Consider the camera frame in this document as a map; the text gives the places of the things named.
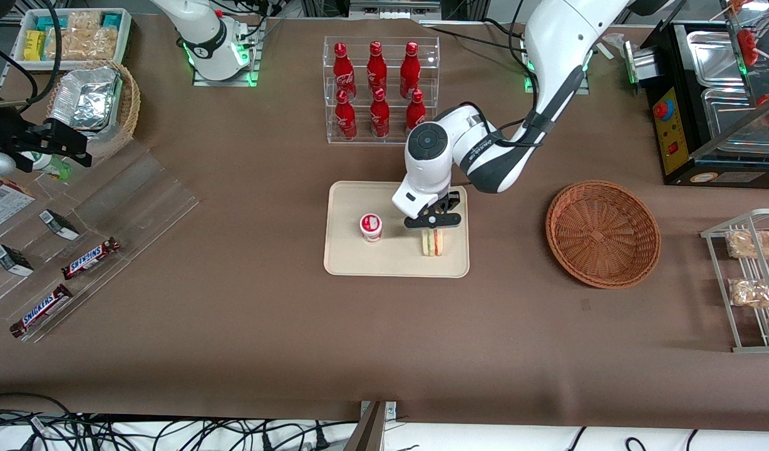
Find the beige plastic tray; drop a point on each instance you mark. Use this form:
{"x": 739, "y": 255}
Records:
{"x": 359, "y": 263}

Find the light wicker basket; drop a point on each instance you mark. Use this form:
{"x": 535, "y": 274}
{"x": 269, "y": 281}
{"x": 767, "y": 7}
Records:
{"x": 131, "y": 106}

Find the white box with barcode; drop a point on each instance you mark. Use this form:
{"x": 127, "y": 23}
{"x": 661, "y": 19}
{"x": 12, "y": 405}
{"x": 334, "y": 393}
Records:
{"x": 2, "y": 207}

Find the Snickers chocolate bar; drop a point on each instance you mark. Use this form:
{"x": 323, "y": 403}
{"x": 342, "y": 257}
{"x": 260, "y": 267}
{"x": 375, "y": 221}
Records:
{"x": 90, "y": 258}
{"x": 41, "y": 311}

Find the silver metal box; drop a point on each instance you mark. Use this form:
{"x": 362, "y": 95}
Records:
{"x": 641, "y": 66}

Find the silver foil container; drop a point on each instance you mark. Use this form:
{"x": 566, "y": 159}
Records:
{"x": 84, "y": 100}

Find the teal snack pack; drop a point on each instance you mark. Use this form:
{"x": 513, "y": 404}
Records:
{"x": 46, "y": 23}
{"x": 111, "y": 20}

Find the small black white box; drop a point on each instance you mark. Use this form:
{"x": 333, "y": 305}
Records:
{"x": 59, "y": 225}
{"x": 12, "y": 260}

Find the green drink bottle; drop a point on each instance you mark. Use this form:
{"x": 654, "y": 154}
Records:
{"x": 56, "y": 168}

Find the aluminium frame rail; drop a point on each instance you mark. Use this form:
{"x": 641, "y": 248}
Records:
{"x": 394, "y": 7}

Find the yellow snack pack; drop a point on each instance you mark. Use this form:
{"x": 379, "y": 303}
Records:
{"x": 34, "y": 45}

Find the clear plastic wrapper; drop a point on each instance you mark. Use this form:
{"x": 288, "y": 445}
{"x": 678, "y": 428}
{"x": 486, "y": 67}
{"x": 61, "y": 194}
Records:
{"x": 613, "y": 44}

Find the triangle sandwich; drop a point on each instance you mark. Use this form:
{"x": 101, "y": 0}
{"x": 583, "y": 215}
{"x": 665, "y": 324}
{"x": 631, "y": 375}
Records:
{"x": 436, "y": 244}

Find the clear bag of crackers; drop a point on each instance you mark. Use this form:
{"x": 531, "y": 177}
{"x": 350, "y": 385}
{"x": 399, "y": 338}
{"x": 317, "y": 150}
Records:
{"x": 84, "y": 44}

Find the round brown wicker basket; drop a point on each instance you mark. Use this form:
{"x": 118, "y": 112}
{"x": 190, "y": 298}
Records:
{"x": 603, "y": 235}

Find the clear acrylic bottle rack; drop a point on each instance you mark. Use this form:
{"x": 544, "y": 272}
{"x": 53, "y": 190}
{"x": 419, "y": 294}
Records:
{"x": 434, "y": 62}

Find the clear acrylic display stand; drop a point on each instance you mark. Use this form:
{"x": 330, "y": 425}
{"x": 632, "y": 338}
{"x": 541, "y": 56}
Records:
{"x": 140, "y": 200}

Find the black food warmer machine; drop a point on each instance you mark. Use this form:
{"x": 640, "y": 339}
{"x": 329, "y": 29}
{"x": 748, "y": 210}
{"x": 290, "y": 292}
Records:
{"x": 672, "y": 131}

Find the red skewered candy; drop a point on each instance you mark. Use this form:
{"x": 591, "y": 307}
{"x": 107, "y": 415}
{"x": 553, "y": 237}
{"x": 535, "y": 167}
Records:
{"x": 749, "y": 47}

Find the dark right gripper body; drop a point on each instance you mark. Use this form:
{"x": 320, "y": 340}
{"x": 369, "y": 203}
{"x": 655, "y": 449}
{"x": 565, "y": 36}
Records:
{"x": 14, "y": 133}

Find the white plastic bin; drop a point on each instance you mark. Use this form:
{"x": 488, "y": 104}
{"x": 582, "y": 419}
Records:
{"x": 125, "y": 37}

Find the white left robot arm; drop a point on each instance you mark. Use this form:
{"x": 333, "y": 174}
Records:
{"x": 560, "y": 37}

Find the white cup with red lid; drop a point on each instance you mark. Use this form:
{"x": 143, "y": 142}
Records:
{"x": 371, "y": 228}

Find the red cola bottle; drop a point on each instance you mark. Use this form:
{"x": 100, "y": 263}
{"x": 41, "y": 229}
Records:
{"x": 410, "y": 69}
{"x": 415, "y": 113}
{"x": 345, "y": 119}
{"x": 379, "y": 118}
{"x": 342, "y": 69}
{"x": 376, "y": 66}

